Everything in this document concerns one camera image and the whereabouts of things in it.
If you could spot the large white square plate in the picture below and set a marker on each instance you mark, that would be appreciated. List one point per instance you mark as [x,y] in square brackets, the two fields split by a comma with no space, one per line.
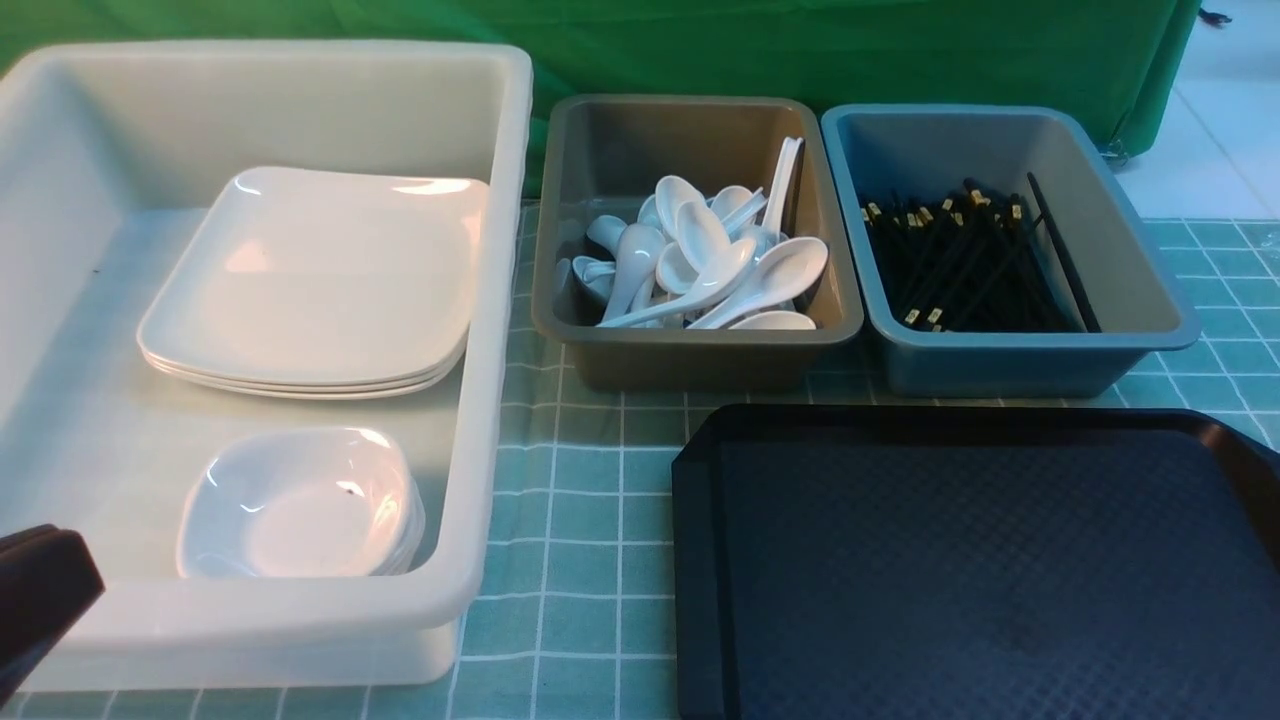
[315,278]

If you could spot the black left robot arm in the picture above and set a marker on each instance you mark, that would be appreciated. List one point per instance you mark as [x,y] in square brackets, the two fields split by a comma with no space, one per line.
[48,582]

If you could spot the pile of white soup spoons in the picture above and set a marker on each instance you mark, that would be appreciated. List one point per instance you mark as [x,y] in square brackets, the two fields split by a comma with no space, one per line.
[688,261]

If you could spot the brown plastic spoon bin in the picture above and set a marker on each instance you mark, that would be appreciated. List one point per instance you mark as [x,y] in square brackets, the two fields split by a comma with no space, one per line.
[605,155]

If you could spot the green checked tablecloth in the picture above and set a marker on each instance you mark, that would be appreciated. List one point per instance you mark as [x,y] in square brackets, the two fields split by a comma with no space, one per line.
[573,619]

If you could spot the black plastic serving tray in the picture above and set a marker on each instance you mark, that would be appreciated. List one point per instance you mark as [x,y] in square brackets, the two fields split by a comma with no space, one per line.
[914,562]

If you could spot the stacked white square plates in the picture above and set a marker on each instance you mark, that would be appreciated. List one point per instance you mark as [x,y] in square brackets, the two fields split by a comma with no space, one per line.
[382,389]

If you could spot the pile of black chopsticks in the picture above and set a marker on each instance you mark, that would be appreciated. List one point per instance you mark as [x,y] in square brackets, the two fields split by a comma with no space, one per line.
[977,261]

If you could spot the blue-grey plastic chopstick bin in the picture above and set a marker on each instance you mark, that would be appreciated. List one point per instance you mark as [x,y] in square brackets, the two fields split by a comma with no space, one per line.
[926,151]

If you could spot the stacked white bowls in tub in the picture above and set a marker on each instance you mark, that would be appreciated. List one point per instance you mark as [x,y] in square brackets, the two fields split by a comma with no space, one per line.
[303,503]

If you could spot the large white plastic tub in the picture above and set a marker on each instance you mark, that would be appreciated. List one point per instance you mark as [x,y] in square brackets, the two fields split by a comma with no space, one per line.
[112,154]

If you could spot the green backdrop cloth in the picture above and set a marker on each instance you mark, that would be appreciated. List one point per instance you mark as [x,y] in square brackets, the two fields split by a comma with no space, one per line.
[1110,65]

